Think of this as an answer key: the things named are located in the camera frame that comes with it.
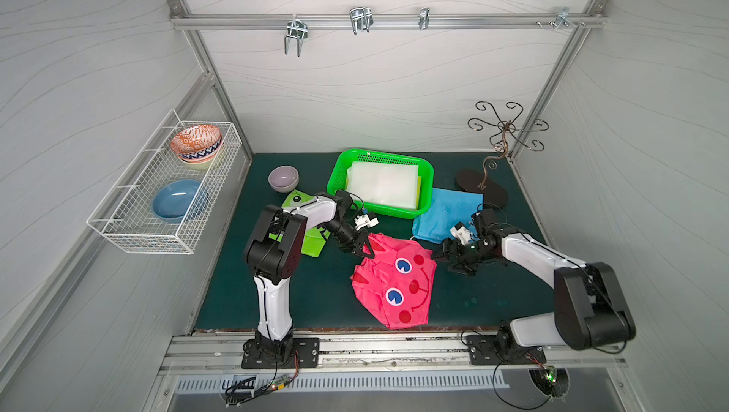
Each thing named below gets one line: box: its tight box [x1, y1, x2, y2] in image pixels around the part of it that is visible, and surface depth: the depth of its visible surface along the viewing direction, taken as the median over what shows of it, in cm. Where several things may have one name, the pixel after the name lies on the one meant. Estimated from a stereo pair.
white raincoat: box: [345, 161, 422, 210], surface depth 108 cm
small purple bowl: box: [267, 165, 300, 193], surface depth 109 cm
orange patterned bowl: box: [169, 124, 224, 165], surface depth 73 cm
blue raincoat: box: [411, 187, 485, 244], surface depth 102 cm
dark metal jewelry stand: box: [455, 100, 550, 210], surface depth 94 cm
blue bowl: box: [151, 179, 207, 224], surface depth 66 cm
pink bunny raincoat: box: [350, 232, 437, 330], surface depth 85 cm
